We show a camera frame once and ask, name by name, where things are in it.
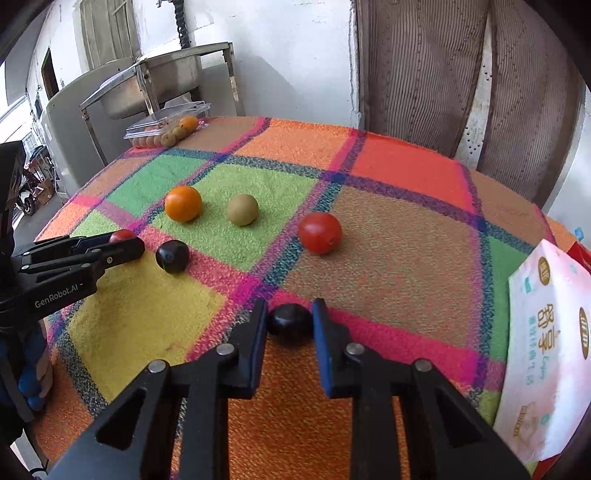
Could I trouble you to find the white tissue pack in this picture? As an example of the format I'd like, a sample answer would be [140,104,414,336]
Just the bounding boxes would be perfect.
[493,239,591,464]

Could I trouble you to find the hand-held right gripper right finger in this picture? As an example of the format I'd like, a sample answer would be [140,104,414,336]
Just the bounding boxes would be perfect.
[311,298,532,480]

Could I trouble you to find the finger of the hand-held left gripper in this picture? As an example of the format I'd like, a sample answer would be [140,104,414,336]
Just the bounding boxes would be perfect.
[13,234,112,262]
[18,237,146,296]

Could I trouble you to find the tan round fruit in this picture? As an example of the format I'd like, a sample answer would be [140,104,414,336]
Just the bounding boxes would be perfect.
[226,194,259,227]

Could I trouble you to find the stainless steel sink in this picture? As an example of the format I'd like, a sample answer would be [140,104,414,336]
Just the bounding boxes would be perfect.
[79,41,245,164]

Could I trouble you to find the black corrugated hose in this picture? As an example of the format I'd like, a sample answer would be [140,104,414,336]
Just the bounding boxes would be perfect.
[172,0,191,49]

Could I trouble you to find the medium orange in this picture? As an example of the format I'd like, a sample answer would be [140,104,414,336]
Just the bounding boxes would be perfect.
[164,185,203,223]

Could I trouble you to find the brown ribbed double door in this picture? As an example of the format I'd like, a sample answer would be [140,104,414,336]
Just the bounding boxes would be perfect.
[353,0,585,204]

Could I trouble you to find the row of small brown fruits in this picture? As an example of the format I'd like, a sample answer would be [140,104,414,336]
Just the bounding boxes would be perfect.
[131,122,185,148]

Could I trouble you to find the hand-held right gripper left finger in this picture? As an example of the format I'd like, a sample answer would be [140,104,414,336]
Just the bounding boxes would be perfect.
[46,299,269,480]

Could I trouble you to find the clear plastic clamshell container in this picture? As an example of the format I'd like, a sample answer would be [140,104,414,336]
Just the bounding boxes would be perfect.
[124,100,211,149]

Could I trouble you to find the colourful checked blanket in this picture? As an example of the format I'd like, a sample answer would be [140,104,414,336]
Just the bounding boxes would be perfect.
[34,115,583,480]

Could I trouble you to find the dark purple plum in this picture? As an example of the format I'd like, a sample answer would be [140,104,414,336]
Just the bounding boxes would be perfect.
[155,240,190,274]
[269,303,315,348]

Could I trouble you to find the person's left hand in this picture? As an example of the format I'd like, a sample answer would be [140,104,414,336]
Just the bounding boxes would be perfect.
[38,318,55,400]

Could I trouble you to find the red cardboard box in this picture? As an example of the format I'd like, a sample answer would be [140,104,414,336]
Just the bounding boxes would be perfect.
[564,240,591,267]

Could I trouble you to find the barred window with grey frame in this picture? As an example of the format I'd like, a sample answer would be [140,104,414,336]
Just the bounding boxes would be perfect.
[74,0,141,70]

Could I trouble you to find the large red tomato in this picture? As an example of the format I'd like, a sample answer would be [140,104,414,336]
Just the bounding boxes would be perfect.
[298,212,343,256]

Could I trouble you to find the grey washing machine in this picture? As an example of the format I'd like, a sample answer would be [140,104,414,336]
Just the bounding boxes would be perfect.
[39,58,139,185]

